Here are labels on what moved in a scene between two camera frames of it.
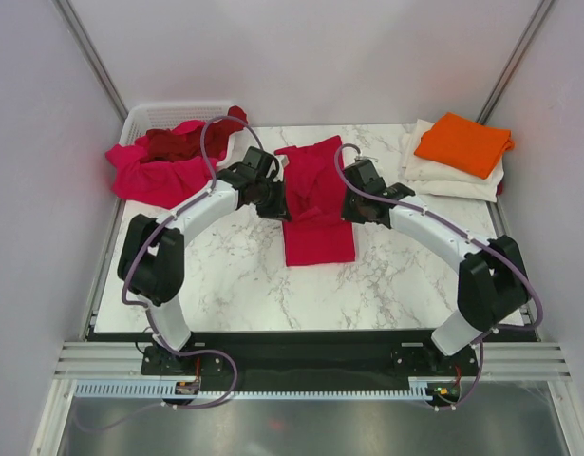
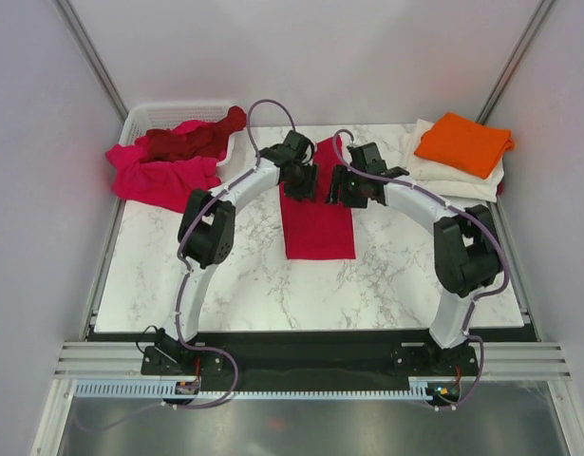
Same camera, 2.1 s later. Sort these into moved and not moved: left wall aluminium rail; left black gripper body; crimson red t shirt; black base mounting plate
Moved: left black gripper body
Not moved: crimson red t shirt; left wall aluminium rail; black base mounting plate
